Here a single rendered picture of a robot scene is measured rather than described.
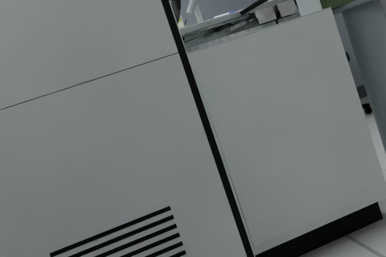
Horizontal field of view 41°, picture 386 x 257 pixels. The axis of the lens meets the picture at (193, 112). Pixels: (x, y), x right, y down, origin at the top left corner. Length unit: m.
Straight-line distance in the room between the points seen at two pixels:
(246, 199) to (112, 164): 0.54
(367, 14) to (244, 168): 0.86
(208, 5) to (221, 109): 3.33
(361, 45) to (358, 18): 0.11
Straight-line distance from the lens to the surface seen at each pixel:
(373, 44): 2.27
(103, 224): 1.53
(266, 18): 2.13
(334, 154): 1.95
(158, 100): 1.52
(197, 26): 2.43
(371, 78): 2.29
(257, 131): 1.82
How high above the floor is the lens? 0.74
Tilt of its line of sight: 4 degrees down
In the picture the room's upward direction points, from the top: 19 degrees counter-clockwise
